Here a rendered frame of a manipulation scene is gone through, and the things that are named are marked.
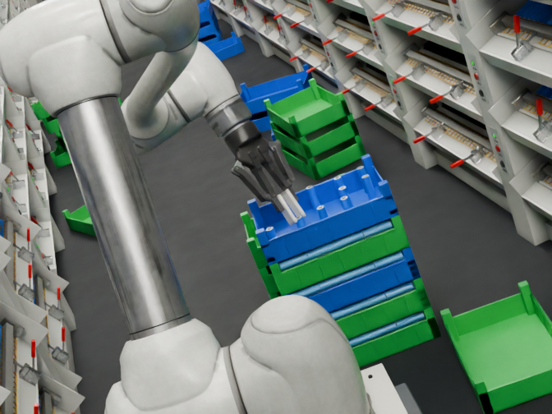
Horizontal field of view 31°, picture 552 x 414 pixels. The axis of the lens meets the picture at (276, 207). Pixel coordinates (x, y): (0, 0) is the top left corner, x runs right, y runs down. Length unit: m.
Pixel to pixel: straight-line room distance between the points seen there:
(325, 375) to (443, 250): 1.18
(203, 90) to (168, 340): 0.73
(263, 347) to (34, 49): 0.57
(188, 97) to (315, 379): 0.82
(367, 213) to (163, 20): 0.77
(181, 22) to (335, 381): 0.60
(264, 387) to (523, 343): 0.82
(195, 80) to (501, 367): 0.87
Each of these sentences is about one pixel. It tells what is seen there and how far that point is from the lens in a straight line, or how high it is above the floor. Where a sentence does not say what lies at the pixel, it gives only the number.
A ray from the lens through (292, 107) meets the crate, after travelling 3.57.
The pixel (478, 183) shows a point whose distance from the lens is 2.85.
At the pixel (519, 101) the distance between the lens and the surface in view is 2.37.
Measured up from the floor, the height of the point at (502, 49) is 0.53.
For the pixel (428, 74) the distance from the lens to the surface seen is 2.84.
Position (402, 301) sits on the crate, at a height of 0.12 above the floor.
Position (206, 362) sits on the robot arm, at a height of 0.49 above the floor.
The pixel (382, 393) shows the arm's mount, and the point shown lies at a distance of 1.74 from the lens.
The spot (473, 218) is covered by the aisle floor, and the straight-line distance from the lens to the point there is 2.75.
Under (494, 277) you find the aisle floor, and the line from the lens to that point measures 2.45.
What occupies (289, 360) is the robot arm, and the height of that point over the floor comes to 0.47.
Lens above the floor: 1.22
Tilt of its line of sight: 22 degrees down
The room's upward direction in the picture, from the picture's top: 22 degrees counter-clockwise
